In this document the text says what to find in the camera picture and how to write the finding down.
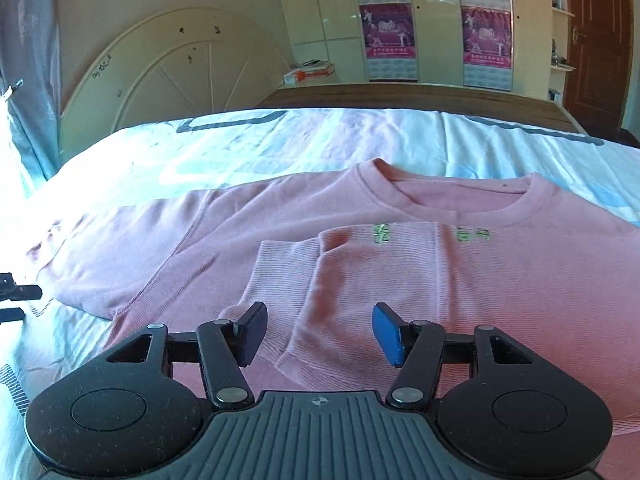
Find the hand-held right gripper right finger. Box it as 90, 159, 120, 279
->
371, 302, 538, 409

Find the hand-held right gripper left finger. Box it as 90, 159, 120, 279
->
106, 301, 269, 409

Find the pink sweater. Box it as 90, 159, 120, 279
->
25, 158, 640, 433

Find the white patterned bed sheet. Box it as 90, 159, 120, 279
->
0, 107, 640, 480

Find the blue grey curtain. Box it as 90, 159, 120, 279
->
0, 0, 62, 182

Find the white arched headboard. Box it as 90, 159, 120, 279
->
59, 7, 292, 150

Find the cream corner shelf unit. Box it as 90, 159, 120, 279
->
549, 0, 577, 102

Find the cream wardrobe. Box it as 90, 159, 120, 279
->
272, 0, 557, 102

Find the brown wooden door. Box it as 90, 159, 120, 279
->
562, 0, 636, 137

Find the wooden bed frame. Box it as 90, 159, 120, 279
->
255, 82, 592, 137

